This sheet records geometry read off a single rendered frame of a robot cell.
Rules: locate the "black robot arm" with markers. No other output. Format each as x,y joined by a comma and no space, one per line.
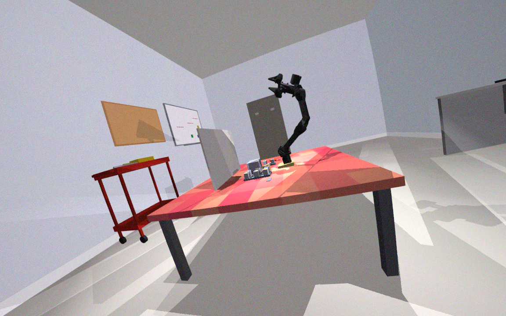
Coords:
300,94

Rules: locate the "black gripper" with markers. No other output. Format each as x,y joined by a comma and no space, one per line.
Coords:
278,79

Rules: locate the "white flat panel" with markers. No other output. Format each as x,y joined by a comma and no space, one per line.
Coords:
220,154

